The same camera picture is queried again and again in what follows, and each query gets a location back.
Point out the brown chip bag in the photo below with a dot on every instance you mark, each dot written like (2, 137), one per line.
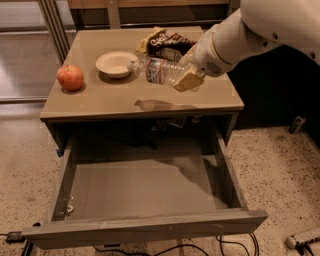
(165, 44)

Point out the black power adapter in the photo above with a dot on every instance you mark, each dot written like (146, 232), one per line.
(15, 237)

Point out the grey cabinet with counter top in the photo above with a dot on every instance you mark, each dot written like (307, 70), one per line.
(103, 98)

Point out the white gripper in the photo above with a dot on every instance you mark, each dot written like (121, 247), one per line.
(206, 57)

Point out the open grey top drawer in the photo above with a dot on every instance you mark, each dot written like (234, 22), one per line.
(177, 187)

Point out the small dark device on floor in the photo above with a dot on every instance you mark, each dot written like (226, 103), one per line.
(296, 125)

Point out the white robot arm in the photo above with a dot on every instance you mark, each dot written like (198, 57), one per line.
(258, 26)

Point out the white power strip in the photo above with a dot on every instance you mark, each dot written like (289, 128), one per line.
(300, 239)

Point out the clear plastic water bottle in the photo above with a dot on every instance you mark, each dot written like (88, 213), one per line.
(156, 70)

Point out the red apple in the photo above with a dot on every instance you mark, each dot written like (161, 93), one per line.
(70, 77)

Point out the white paper bowl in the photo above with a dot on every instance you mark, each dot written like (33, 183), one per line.
(115, 64)

